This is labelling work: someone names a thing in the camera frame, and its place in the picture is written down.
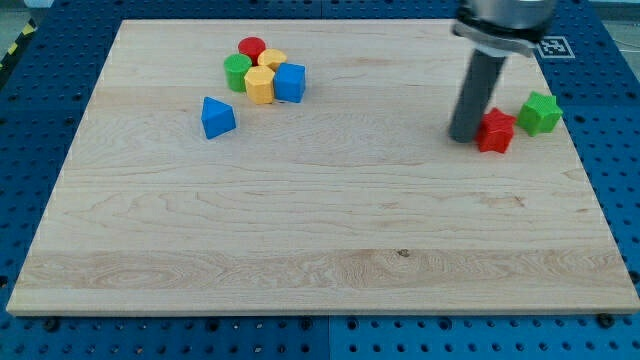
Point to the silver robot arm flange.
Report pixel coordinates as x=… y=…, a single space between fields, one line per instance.
x=500 y=28

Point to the green cylinder block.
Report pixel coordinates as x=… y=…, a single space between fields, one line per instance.
x=236 y=66

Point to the wooden board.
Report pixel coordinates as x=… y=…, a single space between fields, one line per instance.
x=353 y=201

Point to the yellow rounded block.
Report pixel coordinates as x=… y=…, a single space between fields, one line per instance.
x=272 y=58

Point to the blue cube block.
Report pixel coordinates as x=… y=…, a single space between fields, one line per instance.
x=290 y=82

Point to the green star block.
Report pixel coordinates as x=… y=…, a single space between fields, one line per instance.
x=539 y=114

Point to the red star block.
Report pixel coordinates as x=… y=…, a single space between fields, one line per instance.
x=495 y=132

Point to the red cylinder block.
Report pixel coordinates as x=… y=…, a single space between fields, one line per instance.
x=252 y=47

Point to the white fiducial marker tag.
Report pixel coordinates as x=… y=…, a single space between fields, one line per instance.
x=555 y=47

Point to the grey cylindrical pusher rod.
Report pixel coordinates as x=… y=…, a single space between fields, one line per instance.
x=482 y=74

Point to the yellow hexagon block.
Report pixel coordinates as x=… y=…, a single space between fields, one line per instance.
x=259 y=84

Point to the blue triangle block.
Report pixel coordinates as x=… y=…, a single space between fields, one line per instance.
x=217 y=117

